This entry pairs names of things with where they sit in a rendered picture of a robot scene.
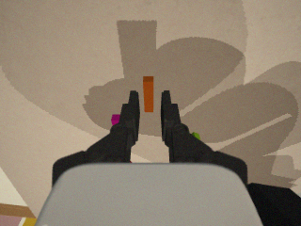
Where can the magenta rectangular block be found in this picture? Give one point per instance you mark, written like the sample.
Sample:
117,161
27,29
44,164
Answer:
115,119

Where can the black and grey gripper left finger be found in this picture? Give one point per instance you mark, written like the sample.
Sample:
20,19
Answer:
113,148

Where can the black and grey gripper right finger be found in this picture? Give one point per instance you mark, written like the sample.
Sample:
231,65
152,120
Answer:
183,146

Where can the lime green rod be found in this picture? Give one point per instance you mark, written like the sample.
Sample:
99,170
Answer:
196,135

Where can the orange rectangular bar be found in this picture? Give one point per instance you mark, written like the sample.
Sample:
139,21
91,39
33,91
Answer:
148,93

